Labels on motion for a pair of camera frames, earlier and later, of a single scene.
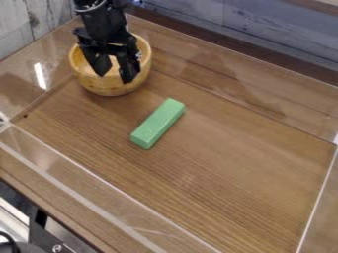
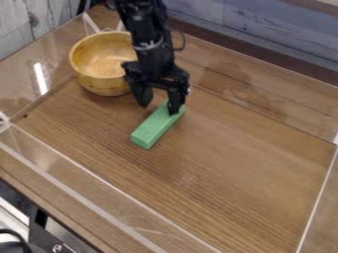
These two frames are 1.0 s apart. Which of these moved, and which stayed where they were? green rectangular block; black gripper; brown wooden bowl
Moved: black gripper
Stayed: brown wooden bowl; green rectangular block
